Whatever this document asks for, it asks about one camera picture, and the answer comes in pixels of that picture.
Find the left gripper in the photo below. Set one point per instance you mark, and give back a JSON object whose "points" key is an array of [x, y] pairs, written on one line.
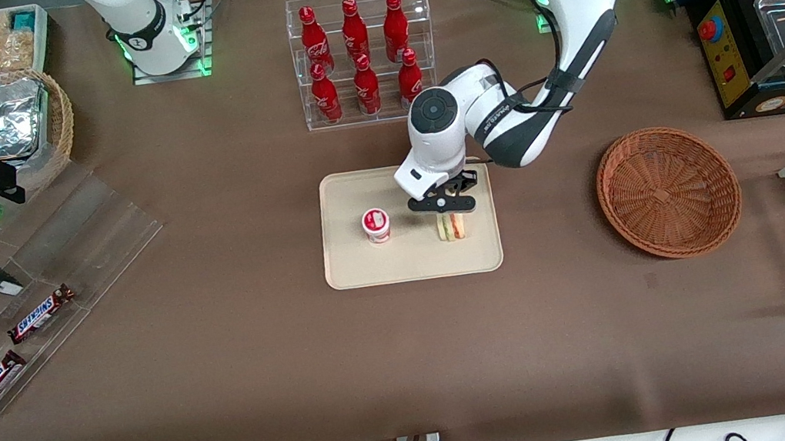
{"points": [[467, 179]]}

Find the triangle sandwich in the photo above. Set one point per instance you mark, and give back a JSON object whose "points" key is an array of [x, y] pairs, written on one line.
{"points": [[452, 227]]}

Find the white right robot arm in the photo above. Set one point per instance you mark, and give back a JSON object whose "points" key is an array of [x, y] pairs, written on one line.
{"points": [[138, 25]]}

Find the tan wicker basket with foil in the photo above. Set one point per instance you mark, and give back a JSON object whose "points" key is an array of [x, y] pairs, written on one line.
{"points": [[63, 122]]}

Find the beige plastic tray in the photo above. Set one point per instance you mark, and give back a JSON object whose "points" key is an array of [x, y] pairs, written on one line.
{"points": [[369, 271]]}

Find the round brown wicker basket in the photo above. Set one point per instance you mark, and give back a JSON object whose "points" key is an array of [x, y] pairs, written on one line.
{"points": [[669, 195]]}

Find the aluminium foil container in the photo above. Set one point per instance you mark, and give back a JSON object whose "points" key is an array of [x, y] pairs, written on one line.
{"points": [[8, 122]]}

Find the red white yogurt cup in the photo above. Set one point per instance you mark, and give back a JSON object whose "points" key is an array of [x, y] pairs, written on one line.
{"points": [[376, 225]]}

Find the clear acrylic bottle rack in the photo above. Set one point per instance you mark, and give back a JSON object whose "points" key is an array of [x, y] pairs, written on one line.
{"points": [[387, 108]]}

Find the red cola bottle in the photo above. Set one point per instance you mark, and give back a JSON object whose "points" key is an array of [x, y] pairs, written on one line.
{"points": [[354, 32], [396, 29], [314, 41], [410, 82], [325, 98], [367, 92]]}

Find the clear acrylic stepped display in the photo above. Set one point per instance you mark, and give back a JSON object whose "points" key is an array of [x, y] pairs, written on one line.
{"points": [[100, 241]]}

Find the teal snack pack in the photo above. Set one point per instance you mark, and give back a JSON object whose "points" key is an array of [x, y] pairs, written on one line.
{"points": [[23, 20]]}

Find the brown table cover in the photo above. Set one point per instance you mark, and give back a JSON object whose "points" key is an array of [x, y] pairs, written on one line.
{"points": [[233, 400]]}

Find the red round knob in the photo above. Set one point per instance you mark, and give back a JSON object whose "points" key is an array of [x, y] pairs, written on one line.
{"points": [[709, 30]]}

